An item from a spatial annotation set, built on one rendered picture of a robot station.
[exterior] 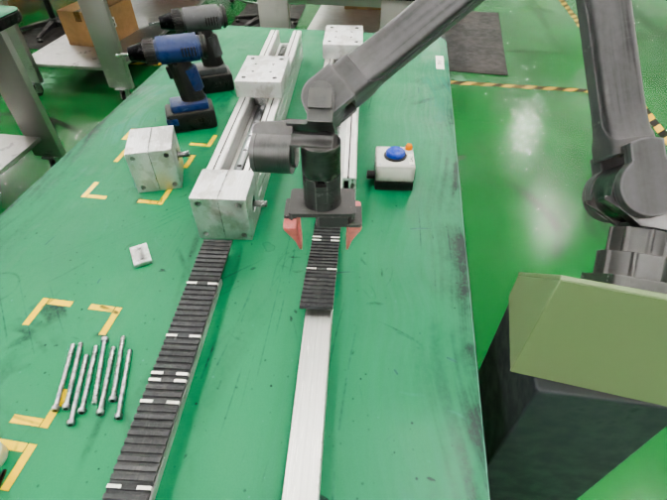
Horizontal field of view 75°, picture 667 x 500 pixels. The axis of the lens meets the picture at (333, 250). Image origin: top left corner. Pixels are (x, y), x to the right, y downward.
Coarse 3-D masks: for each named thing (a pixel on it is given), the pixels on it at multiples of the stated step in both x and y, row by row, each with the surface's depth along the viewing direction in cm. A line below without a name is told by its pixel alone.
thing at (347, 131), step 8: (352, 120) 98; (344, 128) 103; (352, 128) 95; (344, 136) 93; (352, 136) 93; (344, 144) 91; (352, 144) 90; (344, 152) 88; (352, 152) 88; (344, 160) 86; (352, 160) 86; (344, 168) 84; (352, 168) 84; (344, 176) 82; (352, 176) 82; (344, 184) 86; (352, 184) 85
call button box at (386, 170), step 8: (376, 152) 93; (384, 152) 93; (408, 152) 93; (376, 160) 91; (384, 160) 91; (392, 160) 90; (400, 160) 90; (408, 160) 91; (376, 168) 90; (384, 168) 89; (392, 168) 89; (400, 168) 89; (408, 168) 89; (368, 176) 95; (376, 176) 91; (384, 176) 91; (392, 176) 91; (400, 176) 90; (408, 176) 90; (376, 184) 92; (384, 184) 92; (392, 184) 92; (400, 184) 92; (408, 184) 92
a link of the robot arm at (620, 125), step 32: (576, 0) 61; (608, 0) 57; (608, 32) 57; (608, 64) 57; (608, 96) 57; (640, 96) 57; (608, 128) 57; (640, 128) 56; (608, 160) 61; (640, 160) 54; (640, 192) 54
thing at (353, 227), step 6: (360, 204) 72; (360, 210) 69; (360, 216) 68; (318, 222) 67; (324, 222) 67; (330, 222) 67; (336, 222) 67; (342, 222) 67; (348, 222) 67; (354, 222) 67; (360, 222) 67; (348, 228) 68; (354, 228) 68; (360, 228) 68; (348, 234) 69; (354, 234) 69; (348, 240) 71; (348, 246) 73
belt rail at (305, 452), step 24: (312, 312) 66; (312, 336) 63; (312, 360) 60; (312, 384) 58; (312, 408) 55; (312, 432) 53; (288, 456) 51; (312, 456) 51; (288, 480) 49; (312, 480) 49
